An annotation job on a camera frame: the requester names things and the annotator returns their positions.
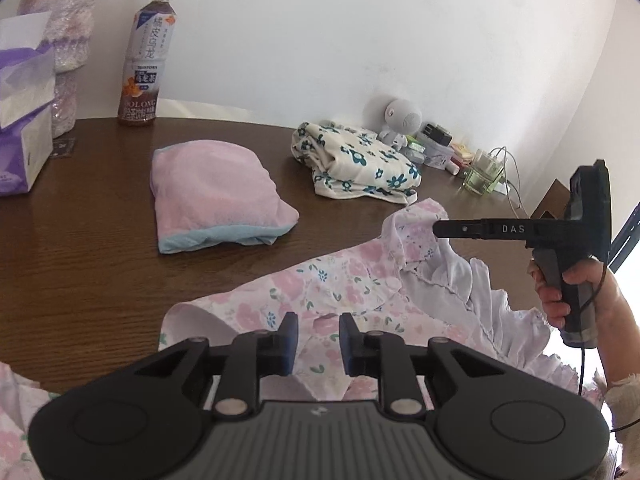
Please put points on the tea bottle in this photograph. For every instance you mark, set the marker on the tea bottle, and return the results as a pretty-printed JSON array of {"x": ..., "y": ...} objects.
[{"x": 145, "y": 60}]

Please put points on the person's right hand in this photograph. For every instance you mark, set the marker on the person's right hand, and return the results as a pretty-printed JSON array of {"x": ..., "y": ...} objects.
[{"x": 550, "y": 305}]

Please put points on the pink floral dress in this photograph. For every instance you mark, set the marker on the pink floral dress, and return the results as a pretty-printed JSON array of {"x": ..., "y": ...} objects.
[{"x": 350, "y": 280}]

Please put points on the pink fuzzy vase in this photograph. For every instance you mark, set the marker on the pink fuzzy vase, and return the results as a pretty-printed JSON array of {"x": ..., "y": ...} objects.
[{"x": 70, "y": 20}]

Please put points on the brown wooden furniture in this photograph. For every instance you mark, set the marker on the brown wooden furniture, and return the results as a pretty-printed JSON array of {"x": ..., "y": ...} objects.
[{"x": 552, "y": 200}]

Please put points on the black metal frame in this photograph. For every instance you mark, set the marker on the black metal frame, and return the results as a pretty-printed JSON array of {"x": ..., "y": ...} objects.
[{"x": 627, "y": 235}]

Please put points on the green and white small boxes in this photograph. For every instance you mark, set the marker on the green and white small boxes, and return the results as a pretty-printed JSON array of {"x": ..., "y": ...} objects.
[{"x": 414, "y": 146}]

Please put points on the folded pink towel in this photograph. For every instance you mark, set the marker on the folded pink towel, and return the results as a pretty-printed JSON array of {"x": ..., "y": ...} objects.
[{"x": 215, "y": 195}]

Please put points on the person's right forearm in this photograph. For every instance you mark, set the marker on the person's right forearm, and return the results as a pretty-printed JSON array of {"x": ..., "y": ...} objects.
[{"x": 620, "y": 330}]

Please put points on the white robot figurine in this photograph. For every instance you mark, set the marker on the white robot figurine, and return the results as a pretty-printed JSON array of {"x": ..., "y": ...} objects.
[{"x": 402, "y": 115}]

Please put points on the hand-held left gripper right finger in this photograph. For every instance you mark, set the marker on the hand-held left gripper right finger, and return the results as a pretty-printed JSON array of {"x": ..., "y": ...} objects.
[{"x": 347, "y": 345}]

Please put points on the folded white teal-flowered cloth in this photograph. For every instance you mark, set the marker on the folded white teal-flowered cloth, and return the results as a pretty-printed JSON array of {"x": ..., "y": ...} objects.
[{"x": 350, "y": 160}]

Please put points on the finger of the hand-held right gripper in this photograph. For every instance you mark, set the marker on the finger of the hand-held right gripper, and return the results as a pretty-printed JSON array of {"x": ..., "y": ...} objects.
[{"x": 480, "y": 229}]

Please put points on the purple tissue pack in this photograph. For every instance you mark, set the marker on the purple tissue pack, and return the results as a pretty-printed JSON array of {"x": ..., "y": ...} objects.
[
  {"x": 20, "y": 160},
  {"x": 25, "y": 85}
]

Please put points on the small black box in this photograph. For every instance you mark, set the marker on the small black box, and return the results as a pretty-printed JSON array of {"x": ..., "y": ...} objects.
[{"x": 436, "y": 133}]

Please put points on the small pink white tube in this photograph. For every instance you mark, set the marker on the small pink white tube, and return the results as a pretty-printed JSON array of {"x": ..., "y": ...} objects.
[{"x": 454, "y": 167}]

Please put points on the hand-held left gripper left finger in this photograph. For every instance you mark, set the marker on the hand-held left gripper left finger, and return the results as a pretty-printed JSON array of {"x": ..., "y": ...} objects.
[{"x": 290, "y": 345}]

